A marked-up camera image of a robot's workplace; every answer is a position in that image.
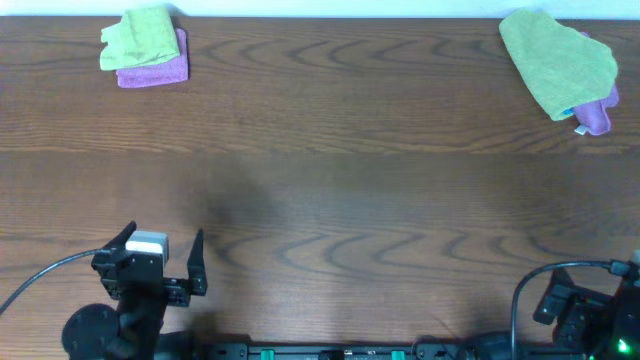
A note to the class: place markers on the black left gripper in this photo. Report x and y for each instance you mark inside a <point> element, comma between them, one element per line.
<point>163,285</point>

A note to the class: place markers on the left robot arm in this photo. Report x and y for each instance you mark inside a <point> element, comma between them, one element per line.
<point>131,330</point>

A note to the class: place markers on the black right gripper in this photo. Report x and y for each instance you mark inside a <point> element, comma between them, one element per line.
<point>585,309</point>

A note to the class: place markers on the folded purple cloth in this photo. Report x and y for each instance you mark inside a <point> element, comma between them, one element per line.
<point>174,71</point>

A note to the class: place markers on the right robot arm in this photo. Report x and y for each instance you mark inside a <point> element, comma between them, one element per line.
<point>624,341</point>

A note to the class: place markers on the light green microfiber cloth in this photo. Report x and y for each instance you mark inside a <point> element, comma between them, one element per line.
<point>143,37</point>

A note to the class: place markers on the crumpled purple cloth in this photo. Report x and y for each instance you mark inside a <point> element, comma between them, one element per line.
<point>595,117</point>

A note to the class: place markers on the crumpled green cloth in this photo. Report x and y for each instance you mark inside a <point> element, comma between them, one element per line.
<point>561,67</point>

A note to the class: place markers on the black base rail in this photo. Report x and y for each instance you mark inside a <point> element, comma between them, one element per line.
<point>490,347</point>

